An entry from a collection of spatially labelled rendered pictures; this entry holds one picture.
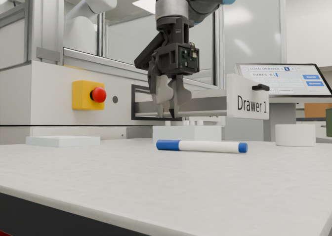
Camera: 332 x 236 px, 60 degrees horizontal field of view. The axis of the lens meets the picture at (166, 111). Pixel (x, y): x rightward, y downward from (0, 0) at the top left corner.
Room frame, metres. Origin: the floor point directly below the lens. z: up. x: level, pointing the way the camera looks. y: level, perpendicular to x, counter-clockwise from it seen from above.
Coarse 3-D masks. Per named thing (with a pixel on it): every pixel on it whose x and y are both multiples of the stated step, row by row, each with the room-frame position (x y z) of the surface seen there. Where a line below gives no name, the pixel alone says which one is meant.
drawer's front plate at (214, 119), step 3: (186, 117) 1.15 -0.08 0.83; (189, 117) 1.14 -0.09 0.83; (192, 117) 1.16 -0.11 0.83; (195, 117) 1.18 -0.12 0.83; (198, 117) 1.20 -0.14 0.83; (201, 117) 1.22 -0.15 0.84; (204, 117) 1.24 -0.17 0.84; (207, 117) 1.27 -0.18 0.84; (210, 117) 1.29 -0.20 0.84; (213, 117) 1.31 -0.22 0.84; (219, 117) 1.36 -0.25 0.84; (189, 120) 1.15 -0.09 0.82; (192, 120) 1.16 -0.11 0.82; (195, 120) 1.18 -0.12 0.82; (204, 120) 1.24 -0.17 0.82; (207, 120) 1.27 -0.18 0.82; (210, 120) 1.29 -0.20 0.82; (213, 120) 1.31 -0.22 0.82; (216, 120) 1.34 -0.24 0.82; (219, 120) 1.36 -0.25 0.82
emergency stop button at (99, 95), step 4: (96, 88) 0.70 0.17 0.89; (100, 88) 0.70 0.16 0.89; (92, 92) 0.70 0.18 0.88; (96, 92) 0.69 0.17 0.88; (100, 92) 0.70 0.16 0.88; (104, 92) 0.71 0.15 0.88; (92, 96) 0.70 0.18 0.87; (96, 96) 0.69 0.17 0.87; (100, 96) 0.70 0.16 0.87; (104, 96) 0.71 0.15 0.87; (96, 100) 0.70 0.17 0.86; (100, 100) 0.70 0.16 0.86; (104, 100) 0.72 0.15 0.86
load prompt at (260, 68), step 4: (252, 68) 1.77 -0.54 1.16; (256, 68) 1.78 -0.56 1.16; (260, 68) 1.78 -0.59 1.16; (264, 68) 1.78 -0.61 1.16; (268, 68) 1.78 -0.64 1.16; (272, 68) 1.78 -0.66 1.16; (276, 68) 1.78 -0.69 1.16; (280, 68) 1.78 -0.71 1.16; (284, 68) 1.78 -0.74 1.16; (288, 68) 1.78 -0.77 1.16; (292, 68) 1.78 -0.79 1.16
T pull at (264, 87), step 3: (258, 84) 0.77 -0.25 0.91; (261, 84) 0.77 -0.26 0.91; (252, 87) 0.80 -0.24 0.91; (255, 87) 0.80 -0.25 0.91; (258, 87) 0.77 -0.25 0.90; (261, 87) 0.77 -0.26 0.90; (264, 87) 0.78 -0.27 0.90; (267, 87) 0.81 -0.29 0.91; (255, 90) 0.82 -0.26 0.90; (264, 90) 0.81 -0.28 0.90; (267, 90) 0.81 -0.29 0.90
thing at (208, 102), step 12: (144, 96) 0.89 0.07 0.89; (192, 96) 0.79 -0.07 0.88; (204, 96) 0.77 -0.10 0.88; (216, 96) 0.75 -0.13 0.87; (144, 108) 0.89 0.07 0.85; (168, 108) 0.83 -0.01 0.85; (180, 108) 0.81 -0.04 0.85; (192, 108) 0.79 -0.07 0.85; (204, 108) 0.77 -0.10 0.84; (216, 108) 0.74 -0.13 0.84
